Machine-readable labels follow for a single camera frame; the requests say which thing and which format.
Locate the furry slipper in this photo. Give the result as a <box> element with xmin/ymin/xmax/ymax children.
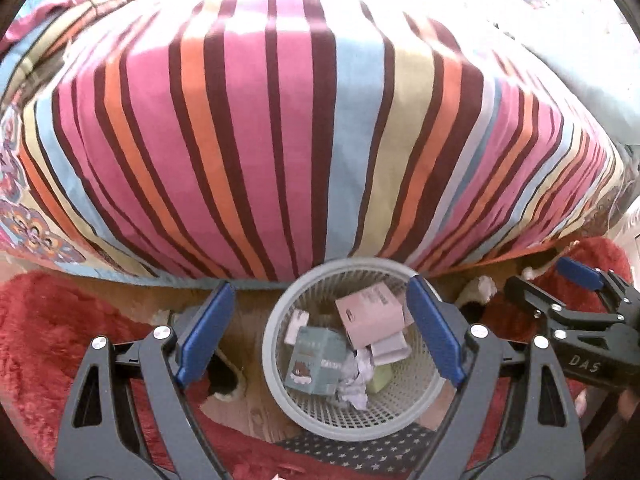
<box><xmin>455</xmin><ymin>275</ymin><xmax>501</xmax><ymax>318</ymax></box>
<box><xmin>207</xmin><ymin>345</ymin><xmax>248</xmax><ymax>403</ymax></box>

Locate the white box with blue label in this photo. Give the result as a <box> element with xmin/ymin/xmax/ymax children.
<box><xmin>286</xmin><ymin>309</ymin><xmax>311</xmax><ymax>346</ymax></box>

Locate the grey paper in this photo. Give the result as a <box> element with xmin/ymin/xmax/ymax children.
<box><xmin>336</xmin><ymin>347</ymin><xmax>376</xmax><ymax>411</ymax></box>

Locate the white pillow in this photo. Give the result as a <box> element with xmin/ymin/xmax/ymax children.
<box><xmin>520</xmin><ymin>10</ymin><xmax>640</xmax><ymax>146</ymax></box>

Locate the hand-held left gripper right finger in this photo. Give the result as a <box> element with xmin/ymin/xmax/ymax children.
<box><xmin>406</xmin><ymin>274</ymin><xmax>587</xmax><ymax>480</ymax></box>

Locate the dark star-patterned mat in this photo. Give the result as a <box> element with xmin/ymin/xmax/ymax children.
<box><xmin>272</xmin><ymin>422</ymin><xmax>441</xmax><ymax>476</ymax></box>

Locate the teal cube box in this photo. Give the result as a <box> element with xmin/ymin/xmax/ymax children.
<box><xmin>284</xmin><ymin>326</ymin><xmax>351</xmax><ymax>398</ymax></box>

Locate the grey mesh waste basket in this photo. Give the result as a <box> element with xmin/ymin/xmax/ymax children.
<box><xmin>261</xmin><ymin>257</ymin><xmax>451</xmax><ymax>442</ymax></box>

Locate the red shaggy rug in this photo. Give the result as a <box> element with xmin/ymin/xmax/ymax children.
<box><xmin>0</xmin><ymin>237</ymin><xmax>636</xmax><ymax>480</ymax></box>

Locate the pink box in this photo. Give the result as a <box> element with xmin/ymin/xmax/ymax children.
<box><xmin>334</xmin><ymin>282</ymin><xmax>407</xmax><ymax>350</ymax></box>

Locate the white lavender carton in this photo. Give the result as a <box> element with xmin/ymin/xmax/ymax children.
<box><xmin>370</xmin><ymin>332</ymin><xmax>408</xmax><ymax>366</ymax></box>

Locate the floral patterned bed sheet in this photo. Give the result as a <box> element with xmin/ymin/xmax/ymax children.
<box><xmin>0</xmin><ymin>105</ymin><xmax>151</xmax><ymax>281</ymax></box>

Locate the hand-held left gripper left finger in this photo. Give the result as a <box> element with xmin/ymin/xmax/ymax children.
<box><xmin>54</xmin><ymin>280</ymin><xmax>237</xmax><ymax>480</ymax></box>

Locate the striped bedspread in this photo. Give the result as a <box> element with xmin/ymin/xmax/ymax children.
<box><xmin>0</xmin><ymin>0</ymin><xmax>628</xmax><ymax>283</ymax></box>

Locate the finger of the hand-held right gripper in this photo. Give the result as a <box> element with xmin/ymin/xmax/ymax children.
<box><xmin>504</xmin><ymin>276</ymin><xmax>626</xmax><ymax>333</ymax></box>
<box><xmin>557</xmin><ymin>256</ymin><xmax>640</xmax><ymax>311</ymax></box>

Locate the yellow-green box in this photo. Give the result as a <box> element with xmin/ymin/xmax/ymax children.
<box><xmin>367</xmin><ymin>362</ymin><xmax>393</xmax><ymax>393</ymax></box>

